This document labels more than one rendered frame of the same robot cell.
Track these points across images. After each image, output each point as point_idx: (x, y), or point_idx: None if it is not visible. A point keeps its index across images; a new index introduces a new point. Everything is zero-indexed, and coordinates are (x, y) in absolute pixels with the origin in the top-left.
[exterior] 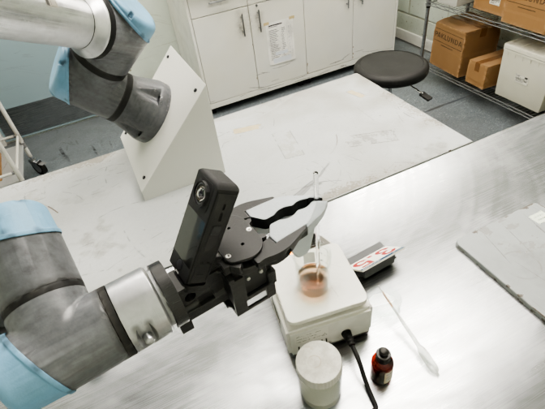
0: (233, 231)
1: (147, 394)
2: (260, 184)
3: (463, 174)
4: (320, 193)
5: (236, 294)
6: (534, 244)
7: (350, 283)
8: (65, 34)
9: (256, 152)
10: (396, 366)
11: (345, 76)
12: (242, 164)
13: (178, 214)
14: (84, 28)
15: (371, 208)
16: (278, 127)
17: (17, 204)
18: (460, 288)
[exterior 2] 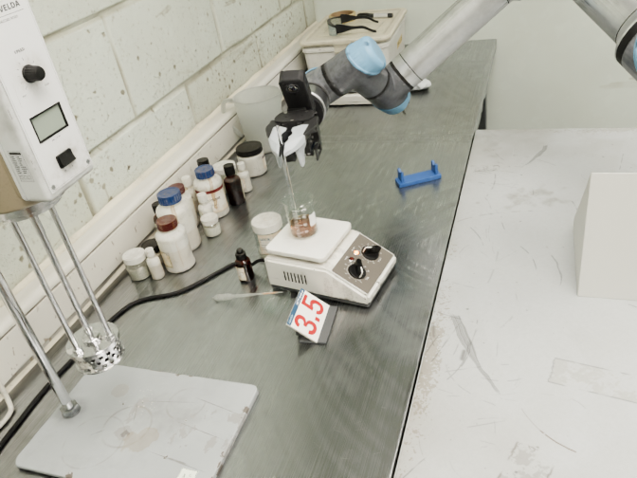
0: (298, 116)
1: (355, 198)
2: (516, 312)
3: None
4: (443, 348)
5: None
6: (181, 434)
7: (283, 247)
8: (592, 18)
9: (602, 339)
10: (241, 286)
11: None
12: (581, 316)
13: (522, 244)
14: (608, 26)
15: (372, 371)
16: None
17: (362, 42)
18: (229, 356)
